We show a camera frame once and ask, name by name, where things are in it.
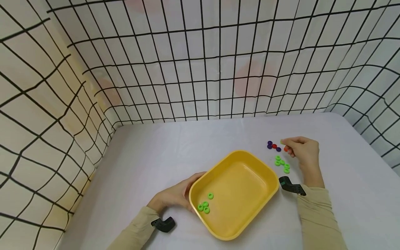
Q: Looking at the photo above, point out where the person's left hand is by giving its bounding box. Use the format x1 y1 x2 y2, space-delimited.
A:
147 172 207 214

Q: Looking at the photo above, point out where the person's right hand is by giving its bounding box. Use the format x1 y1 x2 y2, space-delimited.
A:
281 136 320 171

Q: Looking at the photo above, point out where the yellow plastic tray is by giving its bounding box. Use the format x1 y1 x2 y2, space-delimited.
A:
189 150 280 241

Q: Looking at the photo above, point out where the person's left forearm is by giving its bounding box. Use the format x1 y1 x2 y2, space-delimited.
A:
106 206 164 250

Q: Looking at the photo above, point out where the person's right forearm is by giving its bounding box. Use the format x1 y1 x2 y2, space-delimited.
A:
296 166 348 250

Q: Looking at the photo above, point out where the black wrist band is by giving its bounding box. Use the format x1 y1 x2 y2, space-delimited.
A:
278 176 307 197
151 217 176 233

